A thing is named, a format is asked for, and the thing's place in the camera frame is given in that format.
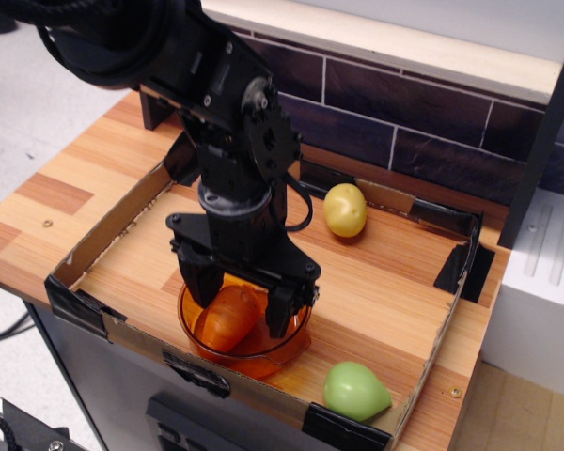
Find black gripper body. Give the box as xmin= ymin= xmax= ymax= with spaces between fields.
xmin=165 ymin=187 xmax=321 ymax=305

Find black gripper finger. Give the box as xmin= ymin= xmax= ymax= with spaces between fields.
xmin=265 ymin=287 xmax=304 ymax=338
xmin=179 ymin=256 xmax=224 ymax=308

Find orange toy carrot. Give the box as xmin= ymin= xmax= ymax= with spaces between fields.
xmin=194 ymin=285 xmax=260 ymax=352

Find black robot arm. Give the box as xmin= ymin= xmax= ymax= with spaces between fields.
xmin=0 ymin=1 xmax=321 ymax=338

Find orange transparent plastic pot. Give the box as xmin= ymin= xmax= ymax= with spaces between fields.
xmin=178 ymin=276 xmax=311 ymax=379

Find cardboard fence with black tape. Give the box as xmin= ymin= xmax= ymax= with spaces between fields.
xmin=44 ymin=148 xmax=505 ymax=450

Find yellow toy potato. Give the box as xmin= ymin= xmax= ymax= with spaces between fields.
xmin=323 ymin=183 xmax=367 ymax=238

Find green toy pear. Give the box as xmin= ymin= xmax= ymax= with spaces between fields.
xmin=323 ymin=362 xmax=392 ymax=422

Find dark brick backsplash panel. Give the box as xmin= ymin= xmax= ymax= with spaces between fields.
xmin=135 ymin=0 xmax=564 ymax=207

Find white ribbed sink unit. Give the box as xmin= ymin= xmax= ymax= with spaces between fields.
xmin=482 ymin=190 xmax=564 ymax=395

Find black cables at left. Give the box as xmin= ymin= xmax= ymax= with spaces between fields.
xmin=0 ymin=196 xmax=34 ymax=347

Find black bracket with screw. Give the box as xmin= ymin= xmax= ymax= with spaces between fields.
xmin=0 ymin=397 xmax=79 ymax=450

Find black upright post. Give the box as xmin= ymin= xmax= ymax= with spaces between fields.
xmin=497 ymin=63 xmax=564 ymax=250

